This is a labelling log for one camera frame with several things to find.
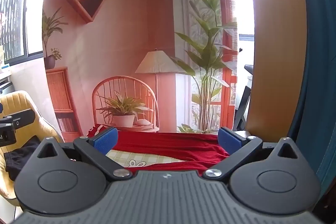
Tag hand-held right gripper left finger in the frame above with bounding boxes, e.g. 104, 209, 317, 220
36, 126, 133, 180

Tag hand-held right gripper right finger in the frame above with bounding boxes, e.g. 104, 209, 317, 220
204, 126, 300, 180

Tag red knit pants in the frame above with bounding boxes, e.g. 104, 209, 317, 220
88, 123, 230, 177

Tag yellow chair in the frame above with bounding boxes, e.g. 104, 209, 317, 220
0, 90, 64, 207

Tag green checkered printed tablecloth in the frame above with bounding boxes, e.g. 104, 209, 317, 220
106, 149, 182, 168

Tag black exercise bike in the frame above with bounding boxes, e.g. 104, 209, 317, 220
232, 48, 254, 131

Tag black cloth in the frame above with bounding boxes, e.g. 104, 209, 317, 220
4, 135, 43, 182

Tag brown wooden board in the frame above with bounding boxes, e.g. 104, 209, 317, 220
248, 0, 308, 136

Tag teal curtain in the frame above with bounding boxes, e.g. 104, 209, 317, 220
288, 0, 336, 189

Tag window with black frame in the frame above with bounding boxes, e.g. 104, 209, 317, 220
0, 0, 50, 62

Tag printed room scene wall poster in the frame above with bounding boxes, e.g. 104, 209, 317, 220
42, 0, 240, 143

